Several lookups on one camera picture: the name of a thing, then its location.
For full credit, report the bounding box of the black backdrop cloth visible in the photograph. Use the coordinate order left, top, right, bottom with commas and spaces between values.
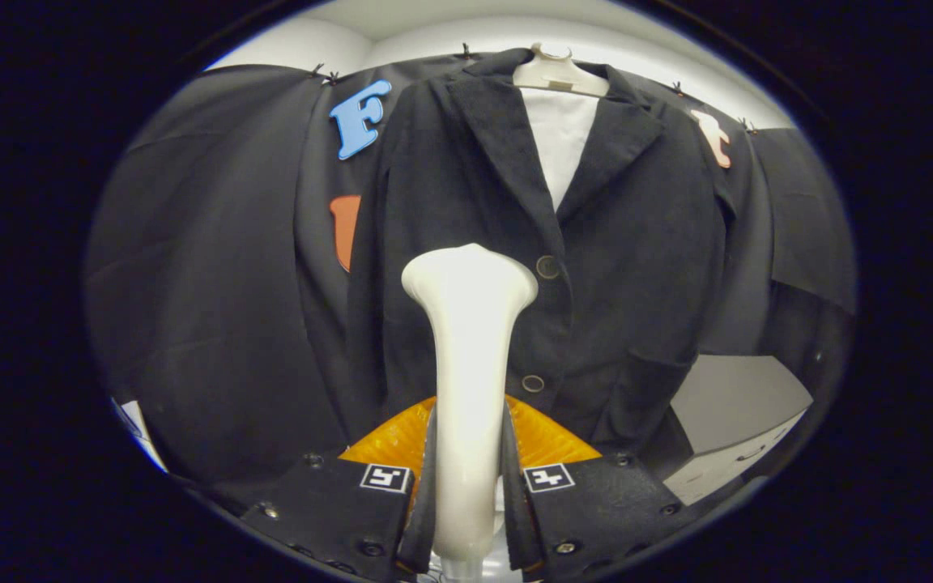
86, 50, 856, 495

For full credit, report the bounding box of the white clothes hanger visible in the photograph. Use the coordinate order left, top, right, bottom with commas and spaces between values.
513, 42, 611, 98

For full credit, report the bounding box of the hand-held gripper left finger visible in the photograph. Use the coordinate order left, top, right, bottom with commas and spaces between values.
240, 395, 439, 583

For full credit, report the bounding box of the white sheet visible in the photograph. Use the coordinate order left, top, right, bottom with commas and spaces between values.
110, 397, 169, 473

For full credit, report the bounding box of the white garment steamer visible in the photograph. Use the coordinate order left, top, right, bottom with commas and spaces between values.
400, 243, 540, 583

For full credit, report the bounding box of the grey cabinet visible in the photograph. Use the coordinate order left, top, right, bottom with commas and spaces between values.
661, 354, 814, 507

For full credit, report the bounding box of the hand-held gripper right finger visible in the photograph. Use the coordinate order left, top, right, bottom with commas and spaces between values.
503, 394, 698, 580

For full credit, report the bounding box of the black suit jacket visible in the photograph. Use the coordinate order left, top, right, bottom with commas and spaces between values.
345, 47, 731, 454

